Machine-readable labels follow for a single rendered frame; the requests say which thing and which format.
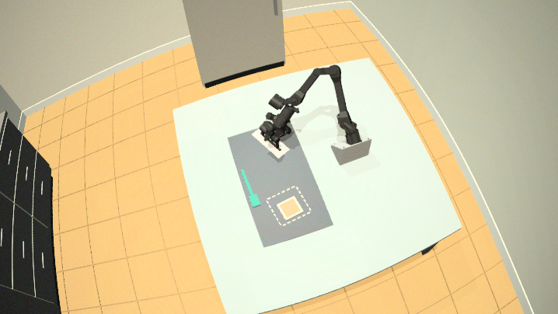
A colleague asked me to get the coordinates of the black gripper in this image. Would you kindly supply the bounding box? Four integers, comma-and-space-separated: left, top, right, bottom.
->
262, 113, 291, 141

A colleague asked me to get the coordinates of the cream square tile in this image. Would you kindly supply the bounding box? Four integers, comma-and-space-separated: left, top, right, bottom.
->
277, 196, 303, 220

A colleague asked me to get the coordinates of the teal flat spatula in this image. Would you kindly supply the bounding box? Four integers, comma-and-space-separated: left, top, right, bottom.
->
241, 169, 260, 207

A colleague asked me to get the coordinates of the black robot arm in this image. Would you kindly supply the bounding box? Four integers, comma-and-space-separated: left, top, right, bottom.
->
268, 65, 362, 145

